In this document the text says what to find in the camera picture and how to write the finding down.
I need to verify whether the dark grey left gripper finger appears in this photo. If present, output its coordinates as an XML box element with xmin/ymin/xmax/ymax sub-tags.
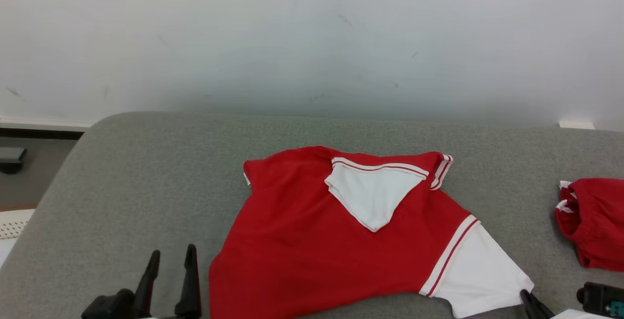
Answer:
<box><xmin>174</xmin><ymin>244</ymin><xmax>202</xmax><ymax>319</ymax></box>
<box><xmin>134</xmin><ymin>250</ymin><xmax>161</xmax><ymax>319</ymax></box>

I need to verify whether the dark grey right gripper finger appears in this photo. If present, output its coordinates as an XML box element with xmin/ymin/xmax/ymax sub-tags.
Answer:
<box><xmin>519</xmin><ymin>288</ymin><xmax>556</xmax><ymax>319</ymax></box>

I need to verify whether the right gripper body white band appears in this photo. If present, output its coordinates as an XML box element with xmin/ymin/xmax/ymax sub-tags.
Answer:
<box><xmin>549</xmin><ymin>308</ymin><xmax>603</xmax><ymax>319</ymax></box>

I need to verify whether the red printed basketball jersey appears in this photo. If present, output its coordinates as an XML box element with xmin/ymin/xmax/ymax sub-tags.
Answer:
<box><xmin>555</xmin><ymin>178</ymin><xmax>624</xmax><ymax>273</ymax></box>

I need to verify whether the red shirt with white sleeves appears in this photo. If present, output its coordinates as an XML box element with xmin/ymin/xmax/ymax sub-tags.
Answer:
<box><xmin>209</xmin><ymin>145</ymin><xmax>535</xmax><ymax>319</ymax></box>

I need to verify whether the white perforated laundry basket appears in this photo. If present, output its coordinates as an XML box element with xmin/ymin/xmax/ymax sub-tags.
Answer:
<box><xmin>0</xmin><ymin>208</ymin><xmax>36</xmax><ymax>267</ymax></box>

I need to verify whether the grey metal table leg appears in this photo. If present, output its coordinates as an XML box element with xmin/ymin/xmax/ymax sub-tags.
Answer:
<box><xmin>0</xmin><ymin>147</ymin><xmax>28</xmax><ymax>164</ymax></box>

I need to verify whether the black and white baseboard strip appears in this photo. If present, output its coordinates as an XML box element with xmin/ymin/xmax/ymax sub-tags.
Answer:
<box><xmin>0</xmin><ymin>118</ymin><xmax>94</xmax><ymax>140</ymax></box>

